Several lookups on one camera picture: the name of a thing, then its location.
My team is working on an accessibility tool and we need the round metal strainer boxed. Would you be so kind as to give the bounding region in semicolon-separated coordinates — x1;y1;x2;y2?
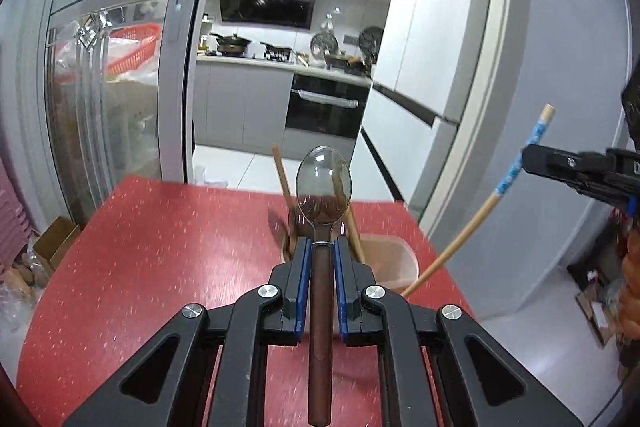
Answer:
309;31;335;58

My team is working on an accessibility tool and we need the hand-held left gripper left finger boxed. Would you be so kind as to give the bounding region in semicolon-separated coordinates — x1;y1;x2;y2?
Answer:
62;237;314;427

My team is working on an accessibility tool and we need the beige plastic utensil holder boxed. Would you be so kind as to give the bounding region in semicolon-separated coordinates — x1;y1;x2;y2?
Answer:
286;207;420;299

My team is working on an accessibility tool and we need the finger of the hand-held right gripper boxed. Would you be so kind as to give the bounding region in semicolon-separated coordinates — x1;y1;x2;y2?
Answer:
567;174;632;208
521;144;610;181

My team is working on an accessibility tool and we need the spoon with dark handle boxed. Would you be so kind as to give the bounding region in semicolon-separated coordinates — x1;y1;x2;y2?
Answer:
295;146;352;427

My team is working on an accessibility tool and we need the black built-in oven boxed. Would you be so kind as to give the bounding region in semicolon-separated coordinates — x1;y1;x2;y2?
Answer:
283;73;372;141

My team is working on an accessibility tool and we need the black wok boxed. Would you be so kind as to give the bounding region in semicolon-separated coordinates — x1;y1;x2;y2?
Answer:
209;32;254;56

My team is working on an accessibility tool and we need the round black strainer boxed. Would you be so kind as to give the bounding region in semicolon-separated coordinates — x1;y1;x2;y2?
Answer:
358;26;385;58

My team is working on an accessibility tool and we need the person's right hand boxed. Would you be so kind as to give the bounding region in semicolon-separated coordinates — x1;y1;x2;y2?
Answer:
619;227;640;339

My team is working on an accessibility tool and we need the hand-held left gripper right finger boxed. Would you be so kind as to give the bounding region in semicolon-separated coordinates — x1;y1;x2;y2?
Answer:
333;236;586;427

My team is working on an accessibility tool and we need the open cardboard box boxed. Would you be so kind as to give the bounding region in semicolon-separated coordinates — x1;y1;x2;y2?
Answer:
574;274;626;349

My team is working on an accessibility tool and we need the white refrigerator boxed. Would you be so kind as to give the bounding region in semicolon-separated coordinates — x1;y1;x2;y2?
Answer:
359;0;517;219

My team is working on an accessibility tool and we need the orange plastic basket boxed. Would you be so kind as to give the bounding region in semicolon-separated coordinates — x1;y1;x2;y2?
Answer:
102;24;164;76

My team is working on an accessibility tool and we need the grey kitchen cabinet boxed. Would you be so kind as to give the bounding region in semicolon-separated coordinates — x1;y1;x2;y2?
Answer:
192;57;296;154

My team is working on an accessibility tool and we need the plain wooden chopstick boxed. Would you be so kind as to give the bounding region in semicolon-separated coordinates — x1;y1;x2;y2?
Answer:
271;143;297;214
333;171;367;260

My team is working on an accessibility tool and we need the pink plastic stack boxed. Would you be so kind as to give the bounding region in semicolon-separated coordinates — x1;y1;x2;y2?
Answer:
0;151;42;260

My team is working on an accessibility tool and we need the blue patterned wooden chopstick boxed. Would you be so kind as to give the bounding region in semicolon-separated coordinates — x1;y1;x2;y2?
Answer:
400;103;556;299

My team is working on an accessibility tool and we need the glass sliding door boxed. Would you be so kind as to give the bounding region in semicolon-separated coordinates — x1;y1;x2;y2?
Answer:
44;0;232;229

